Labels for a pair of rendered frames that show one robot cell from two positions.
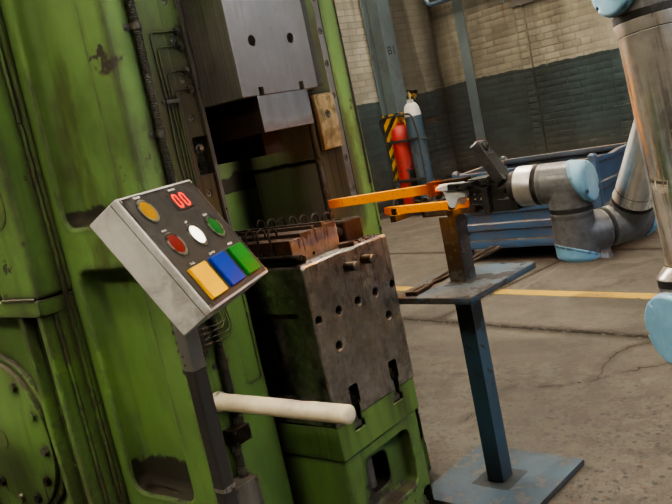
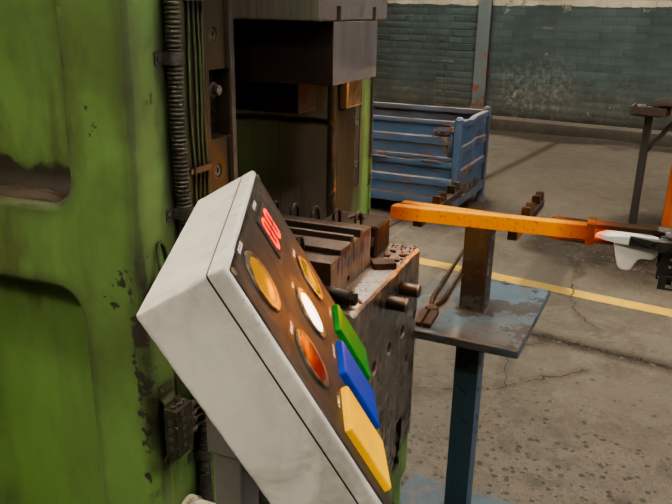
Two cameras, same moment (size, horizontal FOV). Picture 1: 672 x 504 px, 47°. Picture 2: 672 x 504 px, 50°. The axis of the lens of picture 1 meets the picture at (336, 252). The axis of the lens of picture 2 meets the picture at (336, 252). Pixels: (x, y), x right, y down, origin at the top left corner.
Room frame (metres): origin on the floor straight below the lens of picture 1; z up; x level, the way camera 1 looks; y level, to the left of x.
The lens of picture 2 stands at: (0.98, 0.47, 1.38)
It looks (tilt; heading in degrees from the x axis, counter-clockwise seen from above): 19 degrees down; 341
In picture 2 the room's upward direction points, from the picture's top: 1 degrees clockwise
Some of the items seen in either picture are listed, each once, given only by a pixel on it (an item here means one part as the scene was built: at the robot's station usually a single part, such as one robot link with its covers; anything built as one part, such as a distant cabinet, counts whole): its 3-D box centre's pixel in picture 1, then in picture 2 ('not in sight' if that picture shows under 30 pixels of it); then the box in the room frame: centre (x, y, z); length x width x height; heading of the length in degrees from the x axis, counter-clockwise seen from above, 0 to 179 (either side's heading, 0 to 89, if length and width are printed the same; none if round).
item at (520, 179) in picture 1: (528, 185); not in sight; (1.73, -0.45, 1.03); 0.10 x 0.05 x 0.09; 139
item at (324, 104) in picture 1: (327, 120); (351, 65); (2.45, -0.06, 1.27); 0.09 x 0.02 x 0.17; 139
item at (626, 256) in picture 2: (451, 195); (625, 251); (1.83, -0.29, 1.03); 0.09 x 0.03 x 0.06; 52
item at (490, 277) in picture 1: (464, 282); (473, 309); (2.41, -0.38, 0.69); 0.40 x 0.30 x 0.02; 136
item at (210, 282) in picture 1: (206, 281); (360, 439); (1.51, 0.26, 1.01); 0.07 x 0.05 x 0.07; 164
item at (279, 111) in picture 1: (233, 122); (244, 47); (2.26, 0.21, 1.32); 0.42 x 0.20 x 0.10; 49
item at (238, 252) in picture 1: (242, 259); (347, 343); (1.71, 0.21, 1.01); 0.07 x 0.05 x 0.07; 164
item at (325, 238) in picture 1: (261, 245); (249, 243); (2.26, 0.21, 0.96); 0.42 x 0.20 x 0.09; 49
